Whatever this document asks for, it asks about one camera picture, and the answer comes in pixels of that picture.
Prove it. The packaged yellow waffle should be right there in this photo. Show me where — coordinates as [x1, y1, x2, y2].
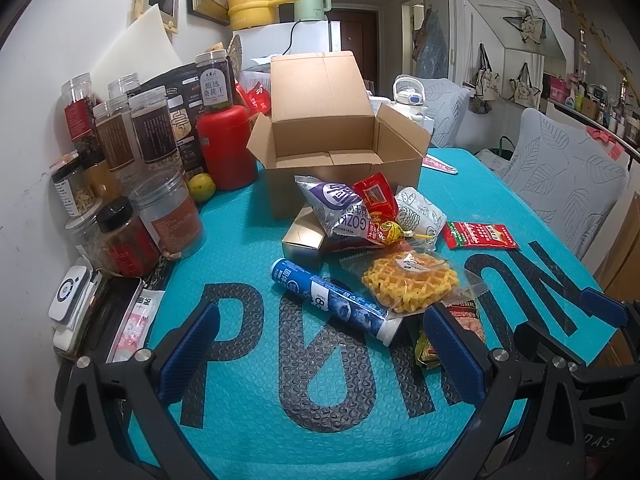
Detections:
[341, 249, 488, 316]

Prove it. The red green sachet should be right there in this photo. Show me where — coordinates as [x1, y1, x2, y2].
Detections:
[442, 221, 520, 249]

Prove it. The yellow green lollipop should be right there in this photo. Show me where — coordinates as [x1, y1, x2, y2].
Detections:
[376, 221, 436, 246]

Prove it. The blue cylindrical snack tube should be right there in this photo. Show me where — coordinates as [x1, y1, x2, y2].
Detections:
[271, 258, 402, 347]

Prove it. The white illustrated snack bag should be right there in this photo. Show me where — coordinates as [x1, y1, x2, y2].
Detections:
[395, 186, 447, 250]

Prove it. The gold small box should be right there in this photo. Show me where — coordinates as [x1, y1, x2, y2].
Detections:
[281, 205, 326, 271]

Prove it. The large red snack bag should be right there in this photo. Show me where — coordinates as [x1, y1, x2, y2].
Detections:
[352, 172, 399, 223]

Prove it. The purple silver snack bag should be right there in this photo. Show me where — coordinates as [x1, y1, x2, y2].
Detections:
[294, 176, 383, 246]

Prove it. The teal bubble mat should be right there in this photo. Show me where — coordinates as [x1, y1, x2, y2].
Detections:
[149, 148, 613, 479]

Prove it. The black lid red jar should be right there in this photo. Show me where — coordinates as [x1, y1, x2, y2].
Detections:
[96, 196, 160, 278]

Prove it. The grey leaf pattern cushion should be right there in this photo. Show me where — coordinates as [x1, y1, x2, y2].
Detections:
[494, 108, 629, 258]

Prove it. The clear jar orange label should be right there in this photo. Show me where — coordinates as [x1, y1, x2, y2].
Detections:
[129, 170, 205, 260]

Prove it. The yellow green citrus fruit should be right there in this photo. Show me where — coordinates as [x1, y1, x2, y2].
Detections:
[188, 174, 216, 204]

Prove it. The small jar with nuts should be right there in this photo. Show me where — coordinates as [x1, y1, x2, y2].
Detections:
[50, 151, 96, 218]

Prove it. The pink red flat packet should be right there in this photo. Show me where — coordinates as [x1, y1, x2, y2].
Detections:
[422, 154, 458, 174]

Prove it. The red plastic canister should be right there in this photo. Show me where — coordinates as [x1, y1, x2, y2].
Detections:
[196, 105, 257, 191]

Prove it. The tall jar brown label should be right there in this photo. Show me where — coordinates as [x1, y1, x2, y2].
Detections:
[93, 96, 142, 188]

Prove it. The grey sofa cushion far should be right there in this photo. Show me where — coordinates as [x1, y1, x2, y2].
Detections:
[421, 78, 471, 148]

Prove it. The tall jar dark label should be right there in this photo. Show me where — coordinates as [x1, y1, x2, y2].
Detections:
[128, 86, 183, 172]

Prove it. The dark labelled jar on canister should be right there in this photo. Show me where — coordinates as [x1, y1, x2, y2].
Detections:
[195, 49, 233, 113]

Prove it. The red chinese text bag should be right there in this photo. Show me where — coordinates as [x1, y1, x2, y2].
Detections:
[235, 81, 271, 116]

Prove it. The brown cardboard box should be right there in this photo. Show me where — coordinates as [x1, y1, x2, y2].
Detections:
[247, 51, 431, 219]

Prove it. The black snack pouch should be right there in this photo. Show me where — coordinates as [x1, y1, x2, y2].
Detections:
[141, 63, 207, 177]

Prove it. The tall jar red label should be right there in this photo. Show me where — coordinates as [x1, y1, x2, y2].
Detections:
[61, 73, 101, 158]

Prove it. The white foam board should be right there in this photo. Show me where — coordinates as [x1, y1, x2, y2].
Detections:
[90, 6, 182, 101]

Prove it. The white refrigerator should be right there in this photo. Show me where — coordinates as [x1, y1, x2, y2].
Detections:
[233, 21, 342, 70]

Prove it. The yellow pot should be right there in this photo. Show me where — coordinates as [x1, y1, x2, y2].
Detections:
[227, 0, 299, 32]

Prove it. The wall intercom screen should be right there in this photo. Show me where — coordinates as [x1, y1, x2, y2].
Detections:
[132, 0, 179, 34]

